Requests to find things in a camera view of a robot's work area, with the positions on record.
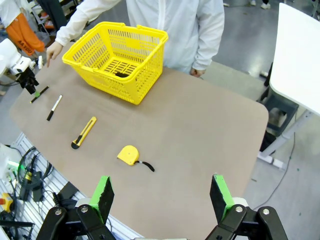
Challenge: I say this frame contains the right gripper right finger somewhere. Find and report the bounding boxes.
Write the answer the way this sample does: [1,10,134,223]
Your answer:
[204,174,288,240]

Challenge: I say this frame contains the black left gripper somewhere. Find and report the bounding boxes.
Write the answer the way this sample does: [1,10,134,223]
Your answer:
[16,67,41,98]

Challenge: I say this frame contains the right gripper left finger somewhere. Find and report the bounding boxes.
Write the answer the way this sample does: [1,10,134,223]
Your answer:
[36,175,116,240]

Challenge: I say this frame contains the black pen yellow tip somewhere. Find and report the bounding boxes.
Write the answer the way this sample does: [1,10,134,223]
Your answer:
[29,85,50,104]

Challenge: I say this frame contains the yellow tape measure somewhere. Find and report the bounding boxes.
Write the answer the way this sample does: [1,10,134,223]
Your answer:
[116,145,156,173]

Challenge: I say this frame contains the person's left forearm white sleeve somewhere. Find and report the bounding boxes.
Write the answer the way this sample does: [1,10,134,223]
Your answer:
[191,24,226,72]

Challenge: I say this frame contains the person's right forearm white sleeve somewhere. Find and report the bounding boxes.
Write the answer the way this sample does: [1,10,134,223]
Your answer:
[54,3,103,48]

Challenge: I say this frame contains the person in orange trousers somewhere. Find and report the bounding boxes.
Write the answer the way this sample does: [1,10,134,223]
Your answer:
[0,0,46,56]

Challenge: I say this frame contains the yellow plastic shopping basket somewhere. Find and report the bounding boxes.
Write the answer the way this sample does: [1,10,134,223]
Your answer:
[61,21,169,105]

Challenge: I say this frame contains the person in white jacket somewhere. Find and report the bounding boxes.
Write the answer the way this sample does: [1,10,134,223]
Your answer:
[99,0,226,75]

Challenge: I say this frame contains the person's right hand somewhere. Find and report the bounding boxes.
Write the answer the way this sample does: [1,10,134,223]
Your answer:
[46,40,65,68]

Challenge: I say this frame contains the person's left hand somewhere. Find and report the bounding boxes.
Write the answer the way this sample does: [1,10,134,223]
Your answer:
[189,67,207,79]

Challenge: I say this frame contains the white marker black cap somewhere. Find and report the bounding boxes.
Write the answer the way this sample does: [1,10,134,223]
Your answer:
[46,94,63,122]

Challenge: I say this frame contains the yellow utility knife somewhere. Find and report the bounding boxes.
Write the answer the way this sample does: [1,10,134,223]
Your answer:
[70,116,98,150]

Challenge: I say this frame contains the white power strip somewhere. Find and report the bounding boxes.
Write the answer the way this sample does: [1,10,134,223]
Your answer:
[271,158,285,169]

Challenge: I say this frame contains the yellow emergency stop button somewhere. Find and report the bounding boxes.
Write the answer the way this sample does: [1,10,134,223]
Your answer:
[0,192,14,213]

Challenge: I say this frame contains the dark gray stool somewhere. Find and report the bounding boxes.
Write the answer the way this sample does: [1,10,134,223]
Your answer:
[259,87,300,138]

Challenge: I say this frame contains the large white table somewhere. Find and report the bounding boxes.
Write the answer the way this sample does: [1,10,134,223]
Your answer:
[257,2,320,166]

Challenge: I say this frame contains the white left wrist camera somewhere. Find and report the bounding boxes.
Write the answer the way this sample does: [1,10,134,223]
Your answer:
[12,56,44,75]

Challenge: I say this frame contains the aluminium rail frame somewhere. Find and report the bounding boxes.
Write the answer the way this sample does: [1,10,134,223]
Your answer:
[0,132,146,240]

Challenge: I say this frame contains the black cable bundle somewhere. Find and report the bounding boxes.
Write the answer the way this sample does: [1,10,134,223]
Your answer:
[9,147,55,201]

